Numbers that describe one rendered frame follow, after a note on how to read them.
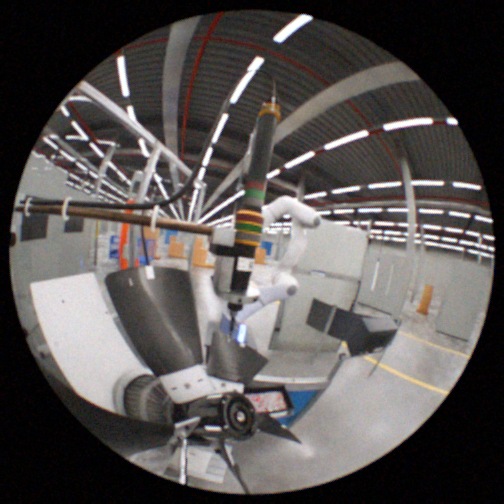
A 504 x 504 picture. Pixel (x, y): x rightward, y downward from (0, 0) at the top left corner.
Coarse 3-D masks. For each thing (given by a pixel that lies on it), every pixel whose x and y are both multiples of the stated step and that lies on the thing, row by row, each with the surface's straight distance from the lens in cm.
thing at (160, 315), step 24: (120, 288) 35; (144, 288) 35; (168, 288) 35; (192, 288) 37; (120, 312) 34; (144, 312) 33; (168, 312) 33; (192, 312) 34; (144, 336) 32; (168, 336) 31; (192, 336) 32; (144, 360) 33; (168, 360) 32; (192, 360) 31
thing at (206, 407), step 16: (192, 400) 34; (208, 400) 31; (224, 400) 29; (240, 400) 35; (176, 416) 35; (192, 416) 32; (208, 416) 29; (224, 416) 28; (256, 416) 37; (192, 432) 38; (208, 432) 31; (224, 432) 29; (240, 432) 33
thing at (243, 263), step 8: (272, 96) 41; (240, 248) 23; (248, 248) 23; (256, 248) 24; (240, 256) 23; (248, 256) 23; (240, 264) 23; (248, 264) 23; (232, 272) 23; (240, 272) 23; (248, 272) 23; (232, 280) 24; (240, 280) 23; (248, 280) 24; (232, 288) 24; (240, 288) 24; (232, 304) 25; (240, 304) 25
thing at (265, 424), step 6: (258, 414) 62; (264, 414) 65; (258, 420) 55; (264, 420) 58; (270, 420) 62; (276, 420) 66; (258, 426) 45; (264, 426) 50; (270, 426) 53; (276, 426) 57; (264, 432) 45; (270, 432) 47; (276, 432) 51; (282, 432) 55; (288, 432) 61; (288, 438) 54; (294, 438) 59
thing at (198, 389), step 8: (192, 368) 32; (200, 368) 32; (168, 376) 33; (176, 376) 32; (184, 376) 32; (192, 376) 32; (200, 376) 32; (168, 384) 33; (176, 384) 33; (192, 384) 32; (200, 384) 32; (208, 384) 32; (168, 392) 33; (176, 392) 33; (184, 392) 33; (192, 392) 33; (200, 392) 33; (208, 392) 33; (176, 400) 34; (184, 400) 33
